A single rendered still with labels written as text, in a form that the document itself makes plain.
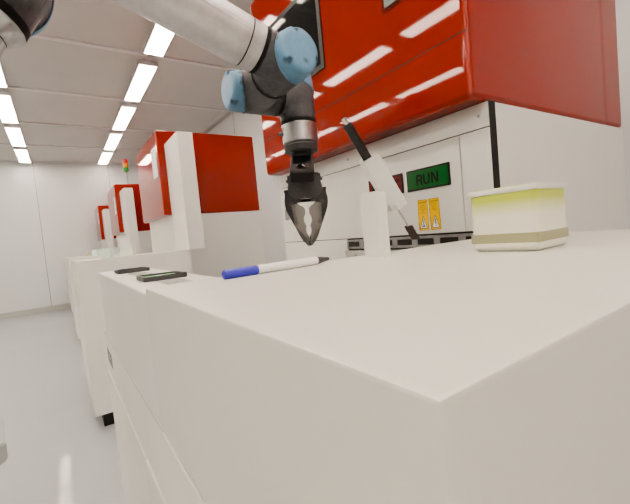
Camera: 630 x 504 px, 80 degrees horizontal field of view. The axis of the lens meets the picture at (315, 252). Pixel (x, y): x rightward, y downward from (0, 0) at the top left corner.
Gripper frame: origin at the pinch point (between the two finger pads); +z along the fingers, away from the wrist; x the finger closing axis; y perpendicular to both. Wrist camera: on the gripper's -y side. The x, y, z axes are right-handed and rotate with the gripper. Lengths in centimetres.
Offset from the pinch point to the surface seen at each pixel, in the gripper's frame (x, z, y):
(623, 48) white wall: -149, -70, 89
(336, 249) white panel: -8.3, 4.4, 34.3
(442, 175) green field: -29.4, -10.9, 0.7
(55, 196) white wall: 456, -112, 641
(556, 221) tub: -25.2, -0.3, -40.6
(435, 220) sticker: -28.1, -1.5, 3.2
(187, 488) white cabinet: 13, 18, -49
